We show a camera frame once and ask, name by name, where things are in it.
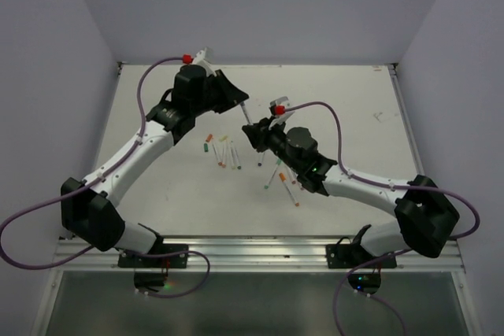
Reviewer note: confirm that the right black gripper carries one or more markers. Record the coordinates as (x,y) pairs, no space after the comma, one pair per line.
(259,135)

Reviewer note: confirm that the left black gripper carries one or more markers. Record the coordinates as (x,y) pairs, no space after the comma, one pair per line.
(228,93)

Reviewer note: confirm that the dark purple marker pen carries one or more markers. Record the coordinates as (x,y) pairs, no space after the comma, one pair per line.
(246,113)

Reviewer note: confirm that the light blue marker pen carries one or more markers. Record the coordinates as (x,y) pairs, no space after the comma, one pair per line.
(260,159)

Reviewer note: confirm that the yellow marker pen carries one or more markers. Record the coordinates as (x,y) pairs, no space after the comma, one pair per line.
(232,155)

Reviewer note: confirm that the dark green marker pen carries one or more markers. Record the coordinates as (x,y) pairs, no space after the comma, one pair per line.
(237,160)

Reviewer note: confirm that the peach marker pen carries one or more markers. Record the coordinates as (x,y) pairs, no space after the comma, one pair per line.
(223,155)

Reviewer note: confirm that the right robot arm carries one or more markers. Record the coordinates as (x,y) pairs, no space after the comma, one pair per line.
(423,218)

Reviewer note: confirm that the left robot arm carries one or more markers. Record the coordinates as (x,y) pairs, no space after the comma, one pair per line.
(89,208)

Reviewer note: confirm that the light green marker pen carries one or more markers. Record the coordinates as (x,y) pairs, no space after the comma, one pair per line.
(273,174)

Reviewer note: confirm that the dark orange marker pen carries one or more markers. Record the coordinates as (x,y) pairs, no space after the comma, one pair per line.
(288,189)

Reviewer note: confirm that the pink marker pen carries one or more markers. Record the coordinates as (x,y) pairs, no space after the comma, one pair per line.
(291,176)

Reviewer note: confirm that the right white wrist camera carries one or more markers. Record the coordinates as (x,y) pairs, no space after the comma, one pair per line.
(279,108)

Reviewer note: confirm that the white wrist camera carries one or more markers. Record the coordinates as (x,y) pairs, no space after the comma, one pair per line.
(204,59)
(279,108)

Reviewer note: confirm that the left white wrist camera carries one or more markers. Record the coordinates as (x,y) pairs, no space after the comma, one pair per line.
(204,59)

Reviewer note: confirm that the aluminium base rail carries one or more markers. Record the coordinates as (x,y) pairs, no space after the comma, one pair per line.
(258,254)

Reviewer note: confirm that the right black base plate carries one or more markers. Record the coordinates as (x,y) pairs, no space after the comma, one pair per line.
(346,254)

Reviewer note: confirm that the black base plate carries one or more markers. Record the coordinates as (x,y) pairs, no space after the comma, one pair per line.
(168,256)
(346,254)

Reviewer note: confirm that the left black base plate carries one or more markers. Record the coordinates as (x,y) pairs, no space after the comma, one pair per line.
(168,256)

